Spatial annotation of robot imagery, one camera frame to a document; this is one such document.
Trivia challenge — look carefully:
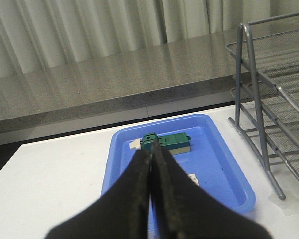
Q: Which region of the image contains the small white connector block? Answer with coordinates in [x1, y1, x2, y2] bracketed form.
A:
[129, 138, 142, 150]

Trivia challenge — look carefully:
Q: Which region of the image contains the green and beige relay module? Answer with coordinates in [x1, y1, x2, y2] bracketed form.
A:
[140, 132, 191, 155]

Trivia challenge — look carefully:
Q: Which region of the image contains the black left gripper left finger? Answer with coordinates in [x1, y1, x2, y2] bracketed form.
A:
[46, 150, 151, 239]

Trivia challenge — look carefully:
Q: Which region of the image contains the silver metal rack frame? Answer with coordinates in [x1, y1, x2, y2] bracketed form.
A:
[226, 12, 299, 200]

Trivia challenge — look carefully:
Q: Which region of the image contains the silver mesh tray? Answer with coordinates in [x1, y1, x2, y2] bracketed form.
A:
[239, 104, 299, 194]
[238, 83, 299, 144]
[224, 26, 299, 118]

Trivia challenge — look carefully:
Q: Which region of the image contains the blue plastic tray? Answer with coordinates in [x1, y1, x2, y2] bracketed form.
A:
[102, 114, 256, 215]

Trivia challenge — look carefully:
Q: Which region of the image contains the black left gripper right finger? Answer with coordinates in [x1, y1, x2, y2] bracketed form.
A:
[151, 142, 271, 239]

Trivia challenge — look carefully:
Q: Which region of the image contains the white circuit breaker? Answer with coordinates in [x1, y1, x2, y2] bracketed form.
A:
[187, 173, 200, 186]

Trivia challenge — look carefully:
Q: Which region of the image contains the grey stone back counter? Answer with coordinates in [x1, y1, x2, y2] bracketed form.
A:
[0, 29, 236, 140]

